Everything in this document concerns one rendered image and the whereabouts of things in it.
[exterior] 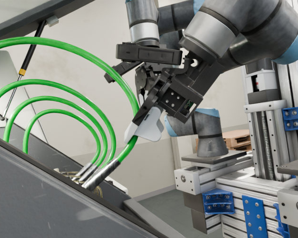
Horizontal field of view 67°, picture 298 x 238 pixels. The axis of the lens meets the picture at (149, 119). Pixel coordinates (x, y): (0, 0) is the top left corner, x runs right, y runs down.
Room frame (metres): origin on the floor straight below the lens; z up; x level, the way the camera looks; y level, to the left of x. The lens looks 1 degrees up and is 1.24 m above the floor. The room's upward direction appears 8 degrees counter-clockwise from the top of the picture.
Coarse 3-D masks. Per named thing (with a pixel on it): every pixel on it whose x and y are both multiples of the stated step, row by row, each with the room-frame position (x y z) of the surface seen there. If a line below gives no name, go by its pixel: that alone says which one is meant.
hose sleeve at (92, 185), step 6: (108, 162) 0.43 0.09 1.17; (114, 162) 0.42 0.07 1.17; (120, 162) 0.43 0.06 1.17; (102, 168) 0.43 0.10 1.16; (108, 168) 0.42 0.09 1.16; (114, 168) 0.42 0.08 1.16; (96, 174) 0.42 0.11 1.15; (102, 174) 0.42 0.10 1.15; (108, 174) 0.42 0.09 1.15; (90, 180) 0.42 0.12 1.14; (96, 180) 0.42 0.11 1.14; (102, 180) 0.42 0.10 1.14; (84, 186) 0.42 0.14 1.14; (90, 186) 0.42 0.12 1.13; (96, 186) 0.42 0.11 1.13
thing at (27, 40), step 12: (0, 48) 0.42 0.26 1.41; (60, 48) 0.43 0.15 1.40; (72, 48) 0.42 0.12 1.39; (96, 60) 0.42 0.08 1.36; (108, 72) 0.42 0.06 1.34; (120, 84) 0.43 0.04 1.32; (132, 96) 0.42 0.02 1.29; (132, 108) 0.43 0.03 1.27; (132, 144) 0.42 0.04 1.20; (120, 156) 0.42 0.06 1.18
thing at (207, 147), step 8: (200, 136) 1.09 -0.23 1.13; (208, 136) 1.06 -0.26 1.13; (216, 136) 1.06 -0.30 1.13; (200, 144) 1.09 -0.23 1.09; (208, 144) 1.06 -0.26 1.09; (216, 144) 1.05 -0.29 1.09; (224, 144) 1.07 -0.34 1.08; (200, 152) 1.08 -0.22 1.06; (208, 152) 1.05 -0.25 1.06; (216, 152) 1.04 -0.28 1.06; (224, 152) 1.05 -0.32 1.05
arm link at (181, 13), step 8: (192, 0) 0.63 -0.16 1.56; (200, 0) 0.62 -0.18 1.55; (176, 8) 0.63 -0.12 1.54; (184, 8) 0.63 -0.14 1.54; (192, 8) 0.62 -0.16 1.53; (176, 16) 0.63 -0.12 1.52; (184, 16) 0.63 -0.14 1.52; (192, 16) 0.63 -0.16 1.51; (176, 24) 0.65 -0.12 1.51; (184, 24) 0.65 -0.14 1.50
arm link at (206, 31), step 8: (200, 16) 0.34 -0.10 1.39; (208, 16) 0.33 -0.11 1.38; (192, 24) 0.35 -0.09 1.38; (200, 24) 0.34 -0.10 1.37; (208, 24) 0.33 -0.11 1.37; (216, 24) 0.33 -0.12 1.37; (184, 32) 0.36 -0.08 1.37; (192, 32) 0.35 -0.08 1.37; (200, 32) 0.34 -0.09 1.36; (208, 32) 0.34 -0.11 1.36; (216, 32) 0.33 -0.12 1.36; (224, 32) 0.34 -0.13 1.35; (232, 32) 0.34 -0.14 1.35; (192, 40) 0.35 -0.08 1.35; (200, 40) 0.34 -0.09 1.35; (208, 40) 0.34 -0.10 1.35; (216, 40) 0.34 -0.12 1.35; (224, 40) 0.34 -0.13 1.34; (232, 40) 0.35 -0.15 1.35; (208, 48) 0.34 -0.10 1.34; (216, 48) 0.34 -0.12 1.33; (224, 48) 0.35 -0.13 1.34; (216, 56) 0.36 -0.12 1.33
